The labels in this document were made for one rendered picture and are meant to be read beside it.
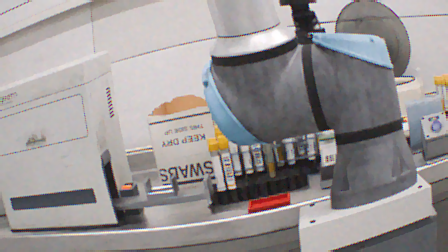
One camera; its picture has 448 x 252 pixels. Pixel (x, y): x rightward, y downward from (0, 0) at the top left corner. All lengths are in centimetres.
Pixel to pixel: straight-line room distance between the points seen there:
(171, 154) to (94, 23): 50
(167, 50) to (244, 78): 99
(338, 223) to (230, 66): 25
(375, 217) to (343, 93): 18
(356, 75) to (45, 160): 66
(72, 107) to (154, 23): 65
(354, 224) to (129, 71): 116
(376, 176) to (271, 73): 20
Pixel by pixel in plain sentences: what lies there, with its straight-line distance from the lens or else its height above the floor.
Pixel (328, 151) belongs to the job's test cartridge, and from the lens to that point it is 164.
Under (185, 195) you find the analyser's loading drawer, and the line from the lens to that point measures 162.
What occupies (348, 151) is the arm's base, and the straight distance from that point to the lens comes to 124.
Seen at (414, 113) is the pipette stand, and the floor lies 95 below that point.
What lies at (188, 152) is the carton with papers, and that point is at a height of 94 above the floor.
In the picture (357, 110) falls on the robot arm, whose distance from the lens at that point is 122.
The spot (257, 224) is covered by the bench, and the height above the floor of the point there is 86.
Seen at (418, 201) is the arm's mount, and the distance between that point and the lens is 119.
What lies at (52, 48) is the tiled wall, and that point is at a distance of 228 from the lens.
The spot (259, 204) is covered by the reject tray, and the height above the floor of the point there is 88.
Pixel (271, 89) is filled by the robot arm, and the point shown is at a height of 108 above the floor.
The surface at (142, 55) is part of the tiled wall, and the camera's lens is 223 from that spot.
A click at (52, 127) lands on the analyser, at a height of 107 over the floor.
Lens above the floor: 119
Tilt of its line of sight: 7 degrees down
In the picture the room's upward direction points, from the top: 11 degrees counter-clockwise
